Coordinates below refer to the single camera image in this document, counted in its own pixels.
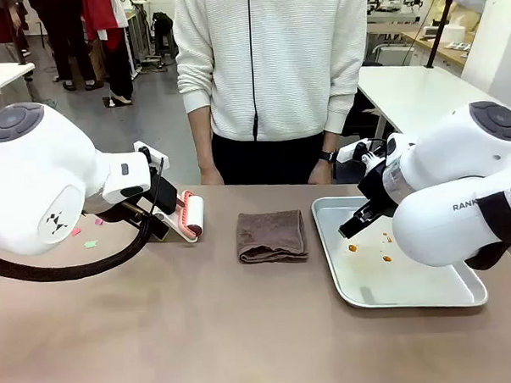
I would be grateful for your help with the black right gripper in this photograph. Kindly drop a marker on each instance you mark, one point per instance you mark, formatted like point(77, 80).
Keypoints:
point(380, 190)

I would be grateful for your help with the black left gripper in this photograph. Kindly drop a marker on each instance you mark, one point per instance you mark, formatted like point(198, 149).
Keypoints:
point(164, 194)

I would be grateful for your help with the pink white lint roller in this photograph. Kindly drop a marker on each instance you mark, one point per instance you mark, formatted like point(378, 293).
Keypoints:
point(193, 211)

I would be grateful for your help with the brown towel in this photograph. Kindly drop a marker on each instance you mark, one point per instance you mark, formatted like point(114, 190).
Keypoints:
point(271, 236)

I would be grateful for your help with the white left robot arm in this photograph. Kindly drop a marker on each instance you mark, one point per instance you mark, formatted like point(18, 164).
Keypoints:
point(34, 180)

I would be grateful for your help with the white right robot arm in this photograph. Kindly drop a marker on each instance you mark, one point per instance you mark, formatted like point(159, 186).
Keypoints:
point(446, 183)

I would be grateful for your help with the person's right forearm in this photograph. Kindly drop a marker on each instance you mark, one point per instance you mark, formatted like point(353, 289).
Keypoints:
point(204, 138)

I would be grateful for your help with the person's left forearm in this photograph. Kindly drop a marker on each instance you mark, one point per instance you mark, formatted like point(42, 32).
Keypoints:
point(330, 141)

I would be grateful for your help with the person's right hand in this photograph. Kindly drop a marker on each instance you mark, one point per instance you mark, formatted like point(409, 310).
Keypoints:
point(211, 177)

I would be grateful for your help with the person's left hand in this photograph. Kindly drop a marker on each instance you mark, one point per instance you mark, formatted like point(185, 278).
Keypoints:
point(321, 173)

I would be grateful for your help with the round orange sauce stain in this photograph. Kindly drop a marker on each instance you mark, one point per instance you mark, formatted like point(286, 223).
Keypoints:
point(352, 248)

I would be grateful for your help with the small orange sauce stain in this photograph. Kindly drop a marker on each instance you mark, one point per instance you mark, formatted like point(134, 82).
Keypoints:
point(387, 238)

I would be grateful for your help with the white folded roller stand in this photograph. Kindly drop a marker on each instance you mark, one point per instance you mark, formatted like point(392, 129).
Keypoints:
point(176, 231)

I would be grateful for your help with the silver metal tray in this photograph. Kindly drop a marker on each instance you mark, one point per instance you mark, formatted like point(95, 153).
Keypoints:
point(395, 280)

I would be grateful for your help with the black wrist watch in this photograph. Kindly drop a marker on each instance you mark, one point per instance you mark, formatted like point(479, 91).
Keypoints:
point(328, 156)

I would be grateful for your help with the green paper scrap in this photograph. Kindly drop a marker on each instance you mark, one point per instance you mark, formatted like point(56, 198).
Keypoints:
point(90, 244)

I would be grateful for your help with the black trousers of person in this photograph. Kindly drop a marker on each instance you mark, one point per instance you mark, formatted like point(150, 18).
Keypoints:
point(271, 161)

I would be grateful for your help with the large white background table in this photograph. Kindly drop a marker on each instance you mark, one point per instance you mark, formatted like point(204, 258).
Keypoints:
point(421, 95)

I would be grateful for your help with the bystander in red white top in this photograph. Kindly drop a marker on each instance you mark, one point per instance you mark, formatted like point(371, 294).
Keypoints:
point(111, 45)

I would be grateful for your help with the white knit zip sweater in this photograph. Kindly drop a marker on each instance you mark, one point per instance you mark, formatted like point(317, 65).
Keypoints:
point(271, 59)

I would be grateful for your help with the bystander in black trousers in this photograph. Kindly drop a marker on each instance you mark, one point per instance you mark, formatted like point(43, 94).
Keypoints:
point(68, 42)

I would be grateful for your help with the wooden workbench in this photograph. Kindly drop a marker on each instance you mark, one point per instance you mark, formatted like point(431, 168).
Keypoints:
point(440, 47)

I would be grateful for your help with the small white background table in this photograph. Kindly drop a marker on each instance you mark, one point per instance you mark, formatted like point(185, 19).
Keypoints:
point(0, 77)

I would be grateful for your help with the black stand pole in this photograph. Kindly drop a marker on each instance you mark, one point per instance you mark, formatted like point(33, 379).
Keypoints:
point(441, 22)

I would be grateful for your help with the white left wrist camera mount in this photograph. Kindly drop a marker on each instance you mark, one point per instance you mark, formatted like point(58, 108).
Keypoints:
point(151, 153)

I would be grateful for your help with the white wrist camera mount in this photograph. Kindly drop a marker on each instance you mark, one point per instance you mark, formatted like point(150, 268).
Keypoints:
point(350, 151)
point(151, 153)

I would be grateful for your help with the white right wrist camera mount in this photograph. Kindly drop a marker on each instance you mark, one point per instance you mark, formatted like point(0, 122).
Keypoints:
point(350, 151)

